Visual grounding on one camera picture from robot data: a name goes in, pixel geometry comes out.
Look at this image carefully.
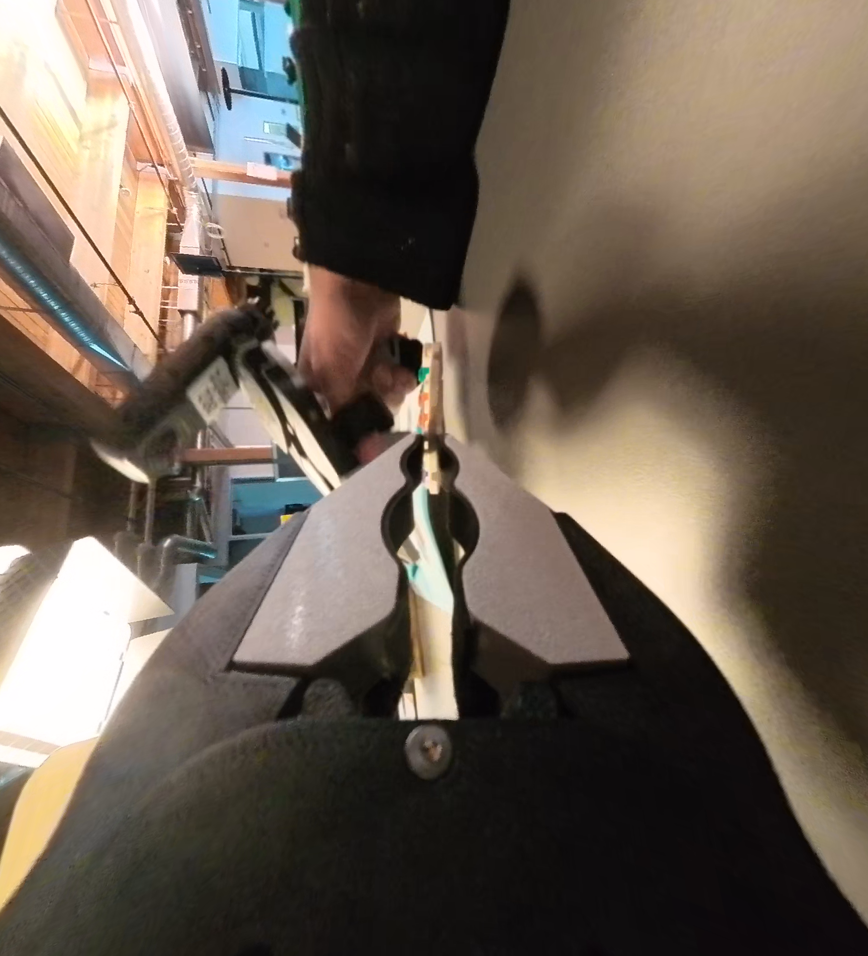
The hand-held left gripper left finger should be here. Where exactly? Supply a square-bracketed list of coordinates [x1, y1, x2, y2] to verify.
[229, 436, 425, 699]

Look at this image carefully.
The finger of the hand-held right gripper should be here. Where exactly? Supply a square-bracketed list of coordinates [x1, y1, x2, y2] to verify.
[242, 364, 343, 496]

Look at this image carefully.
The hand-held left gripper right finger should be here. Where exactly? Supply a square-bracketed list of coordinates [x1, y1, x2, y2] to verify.
[437, 436, 631, 699]

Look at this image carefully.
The light blue instruction booklet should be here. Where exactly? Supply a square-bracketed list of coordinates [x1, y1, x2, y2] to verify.
[397, 515, 456, 621]

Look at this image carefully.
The round cream lego plate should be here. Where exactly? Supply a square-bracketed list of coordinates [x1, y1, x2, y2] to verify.
[419, 341, 451, 495]

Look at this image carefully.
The person's right hand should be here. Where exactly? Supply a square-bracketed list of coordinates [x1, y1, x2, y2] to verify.
[298, 265, 422, 412]

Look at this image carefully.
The bright white light panel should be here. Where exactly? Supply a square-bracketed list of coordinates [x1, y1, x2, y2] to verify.
[0, 536, 175, 751]

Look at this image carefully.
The wooden-top white tilting stand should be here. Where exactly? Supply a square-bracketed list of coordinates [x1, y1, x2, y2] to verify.
[0, 738, 99, 938]

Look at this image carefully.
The silver ventilation duct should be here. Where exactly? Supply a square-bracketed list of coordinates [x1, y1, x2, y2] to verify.
[0, 175, 140, 382]
[116, 523, 220, 591]
[158, 97, 211, 251]

